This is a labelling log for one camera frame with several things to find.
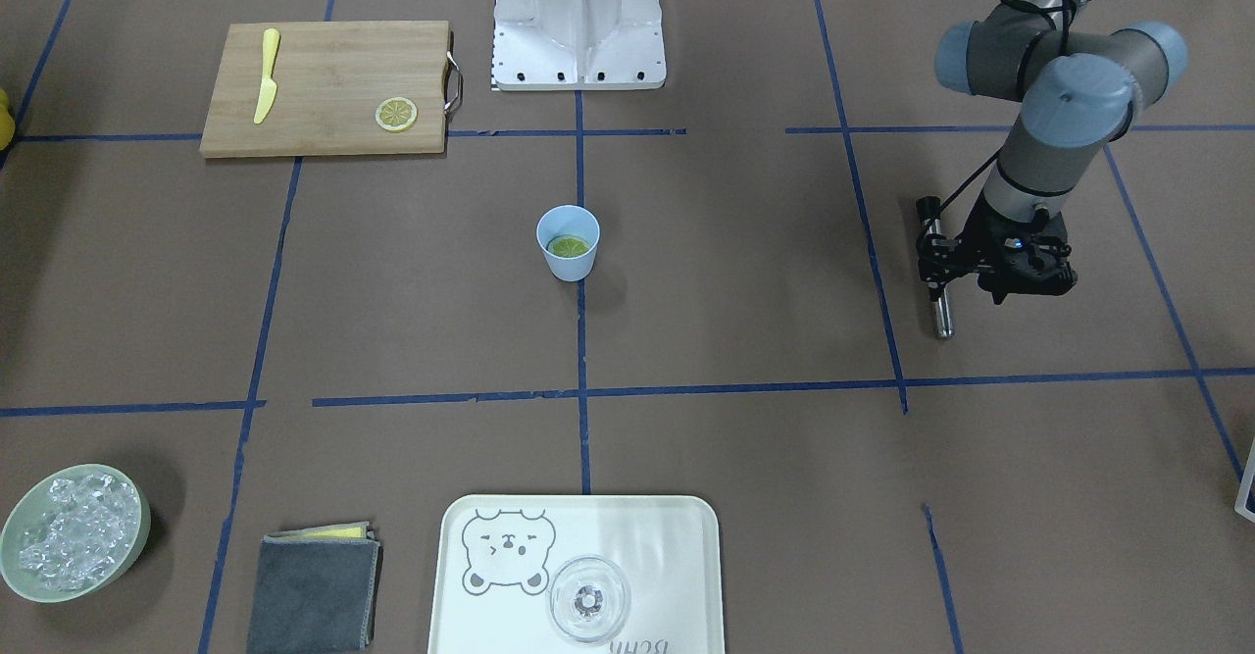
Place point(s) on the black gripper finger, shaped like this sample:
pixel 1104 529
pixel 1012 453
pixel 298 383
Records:
pixel 936 274
pixel 935 248

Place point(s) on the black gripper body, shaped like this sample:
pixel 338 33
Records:
pixel 983 241

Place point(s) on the light blue plastic cup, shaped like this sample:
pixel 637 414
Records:
pixel 574 220

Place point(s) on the lemon slice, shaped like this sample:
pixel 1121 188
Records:
pixel 396 114
pixel 567 246

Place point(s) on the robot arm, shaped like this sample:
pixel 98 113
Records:
pixel 1076 93

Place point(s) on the whole yellow lemon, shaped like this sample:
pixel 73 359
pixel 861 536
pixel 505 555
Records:
pixel 8 125

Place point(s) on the clear wine glass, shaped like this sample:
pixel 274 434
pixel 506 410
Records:
pixel 589 600

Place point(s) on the cream bear tray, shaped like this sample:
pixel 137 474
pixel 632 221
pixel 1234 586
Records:
pixel 497 554

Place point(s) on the wooden cutting board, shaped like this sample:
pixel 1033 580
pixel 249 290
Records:
pixel 330 78

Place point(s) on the grey folded cloth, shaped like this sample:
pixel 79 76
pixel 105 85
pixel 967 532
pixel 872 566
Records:
pixel 315 590

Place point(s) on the yellow plastic knife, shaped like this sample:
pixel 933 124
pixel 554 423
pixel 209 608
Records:
pixel 267 93

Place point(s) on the green bowl of ice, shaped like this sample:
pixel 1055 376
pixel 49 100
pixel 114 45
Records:
pixel 75 532

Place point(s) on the white wire cup rack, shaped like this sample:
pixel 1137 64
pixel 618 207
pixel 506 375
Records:
pixel 1243 499

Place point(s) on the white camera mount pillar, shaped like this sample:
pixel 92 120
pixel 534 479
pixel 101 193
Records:
pixel 570 45

